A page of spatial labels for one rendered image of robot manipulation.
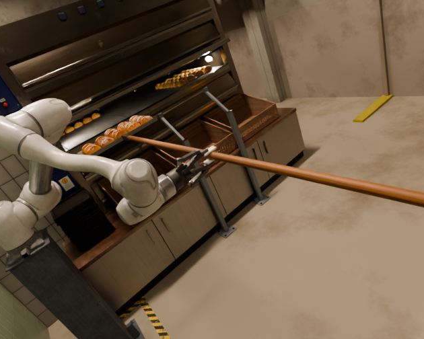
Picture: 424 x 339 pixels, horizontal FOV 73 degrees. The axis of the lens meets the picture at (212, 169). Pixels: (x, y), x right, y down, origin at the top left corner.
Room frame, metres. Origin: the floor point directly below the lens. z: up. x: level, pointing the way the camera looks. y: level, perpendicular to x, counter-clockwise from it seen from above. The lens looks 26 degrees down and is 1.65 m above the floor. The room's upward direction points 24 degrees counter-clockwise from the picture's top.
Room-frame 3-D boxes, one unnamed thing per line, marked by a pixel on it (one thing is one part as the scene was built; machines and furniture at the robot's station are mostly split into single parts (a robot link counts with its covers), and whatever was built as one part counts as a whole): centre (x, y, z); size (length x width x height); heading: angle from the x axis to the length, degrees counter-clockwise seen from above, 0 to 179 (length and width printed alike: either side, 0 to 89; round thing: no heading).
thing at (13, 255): (1.33, 1.04, 1.03); 0.22 x 0.18 x 0.06; 25
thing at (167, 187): (0.94, 0.19, 1.20); 0.09 x 0.06 x 0.09; 28
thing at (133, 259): (2.38, 0.16, 0.29); 2.42 x 0.56 x 0.58; 118
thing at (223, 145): (2.46, 0.05, 0.72); 0.56 x 0.49 x 0.28; 118
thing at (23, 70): (2.69, 0.20, 1.80); 1.79 x 0.11 x 0.19; 118
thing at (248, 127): (2.74, -0.48, 0.72); 0.56 x 0.49 x 0.28; 116
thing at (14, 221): (1.36, 1.05, 1.17); 0.18 x 0.16 x 0.22; 148
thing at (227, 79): (2.69, 0.20, 1.02); 1.79 x 0.11 x 0.19; 118
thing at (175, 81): (3.35, -0.11, 1.21); 0.61 x 0.48 x 0.06; 28
